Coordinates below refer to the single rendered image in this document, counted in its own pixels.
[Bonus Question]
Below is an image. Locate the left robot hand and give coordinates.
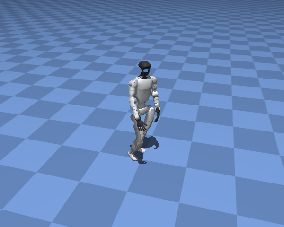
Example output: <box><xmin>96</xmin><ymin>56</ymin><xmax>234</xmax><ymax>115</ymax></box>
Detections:
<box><xmin>154</xmin><ymin>107</ymin><xmax>160</xmax><ymax>122</ymax></box>

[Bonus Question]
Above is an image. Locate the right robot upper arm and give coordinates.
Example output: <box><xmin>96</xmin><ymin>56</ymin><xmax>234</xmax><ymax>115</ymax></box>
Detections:
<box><xmin>128</xmin><ymin>79</ymin><xmax>137</xmax><ymax>103</ymax></box>

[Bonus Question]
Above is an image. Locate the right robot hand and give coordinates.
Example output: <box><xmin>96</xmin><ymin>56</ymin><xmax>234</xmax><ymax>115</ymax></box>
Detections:
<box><xmin>136</xmin><ymin>115</ymin><xmax>147</xmax><ymax>131</ymax></box>

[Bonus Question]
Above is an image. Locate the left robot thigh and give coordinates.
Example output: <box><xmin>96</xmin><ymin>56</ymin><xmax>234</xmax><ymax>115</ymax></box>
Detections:
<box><xmin>143</xmin><ymin>105</ymin><xmax>155</xmax><ymax>133</ymax></box>

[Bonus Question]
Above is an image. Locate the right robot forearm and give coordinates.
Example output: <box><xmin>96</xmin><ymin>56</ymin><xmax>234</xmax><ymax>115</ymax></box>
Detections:
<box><xmin>130</xmin><ymin>98</ymin><xmax>139</xmax><ymax>120</ymax></box>

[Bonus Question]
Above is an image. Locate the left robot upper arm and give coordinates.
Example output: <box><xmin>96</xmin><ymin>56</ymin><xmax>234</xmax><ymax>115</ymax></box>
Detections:
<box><xmin>151</xmin><ymin>76</ymin><xmax>158</xmax><ymax>97</ymax></box>

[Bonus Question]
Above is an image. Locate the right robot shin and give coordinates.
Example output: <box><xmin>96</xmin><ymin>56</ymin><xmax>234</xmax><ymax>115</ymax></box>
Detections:
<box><xmin>129</xmin><ymin>139</ymin><xmax>141</xmax><ymax>154</ymax></box>

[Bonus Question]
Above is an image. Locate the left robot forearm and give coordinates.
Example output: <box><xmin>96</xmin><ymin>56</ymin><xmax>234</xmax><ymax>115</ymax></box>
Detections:
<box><xmin>153</xmin><ymin>96</ymin><xmax>160</xmax><ymax>109</ymax></box>

